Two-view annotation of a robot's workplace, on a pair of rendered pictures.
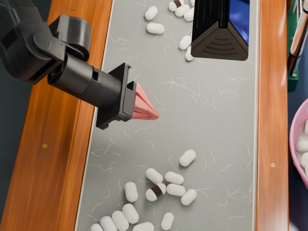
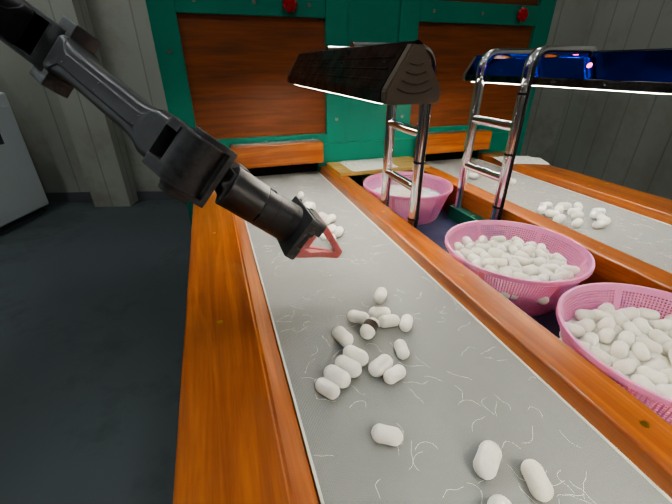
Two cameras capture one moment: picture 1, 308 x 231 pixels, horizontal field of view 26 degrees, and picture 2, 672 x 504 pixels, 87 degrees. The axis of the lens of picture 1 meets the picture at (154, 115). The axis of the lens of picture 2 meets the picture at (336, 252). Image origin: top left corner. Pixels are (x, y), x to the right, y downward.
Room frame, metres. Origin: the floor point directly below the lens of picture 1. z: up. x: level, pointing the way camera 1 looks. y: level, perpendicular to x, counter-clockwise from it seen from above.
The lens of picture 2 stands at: (0.14, 0.20, 1.09)
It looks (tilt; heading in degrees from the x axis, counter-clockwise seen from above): 28 degrees down; 336
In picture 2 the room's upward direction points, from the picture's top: straight up
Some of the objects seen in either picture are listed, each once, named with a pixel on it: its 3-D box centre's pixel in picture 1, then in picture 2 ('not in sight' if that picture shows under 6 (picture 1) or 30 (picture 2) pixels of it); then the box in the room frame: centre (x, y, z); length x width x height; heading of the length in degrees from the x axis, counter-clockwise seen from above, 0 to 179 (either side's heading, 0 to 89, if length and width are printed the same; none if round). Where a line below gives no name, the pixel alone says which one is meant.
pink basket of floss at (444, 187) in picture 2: not in sight; (405, 198); (1.00, -0.41, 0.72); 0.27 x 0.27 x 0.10
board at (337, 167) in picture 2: not in sight; (377, 165); (1.22, -0.44, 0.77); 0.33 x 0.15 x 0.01; 85
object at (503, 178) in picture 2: not in sight; (513, 146); (0.81, -0.60, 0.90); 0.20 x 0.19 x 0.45; 175
